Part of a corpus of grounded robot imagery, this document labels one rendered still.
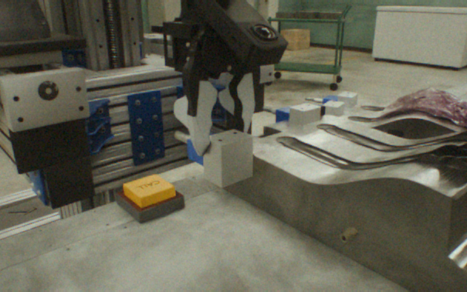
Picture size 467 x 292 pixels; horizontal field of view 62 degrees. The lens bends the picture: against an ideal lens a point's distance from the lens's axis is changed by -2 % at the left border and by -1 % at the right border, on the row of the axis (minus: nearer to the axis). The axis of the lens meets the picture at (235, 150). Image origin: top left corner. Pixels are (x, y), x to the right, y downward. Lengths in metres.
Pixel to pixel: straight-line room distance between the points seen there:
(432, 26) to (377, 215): 6.85
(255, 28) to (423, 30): 6.98
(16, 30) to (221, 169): 0.53
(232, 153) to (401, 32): 7.08
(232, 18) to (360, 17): 8.40
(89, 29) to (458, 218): 0.86
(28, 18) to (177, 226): 0.50
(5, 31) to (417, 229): 0.75
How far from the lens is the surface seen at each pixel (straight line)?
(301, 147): 0.66
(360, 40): 8.79
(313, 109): 0.76
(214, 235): 0.57
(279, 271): 0.51
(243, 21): 0.40
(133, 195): 0.63
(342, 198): 0.52
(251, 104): 0.49
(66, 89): 0.76
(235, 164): 0.47
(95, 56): 1.05
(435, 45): 7.28
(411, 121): 0.84
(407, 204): 0.47
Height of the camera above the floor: 1.12
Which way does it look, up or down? 22 degrees down
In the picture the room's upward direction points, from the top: straight up
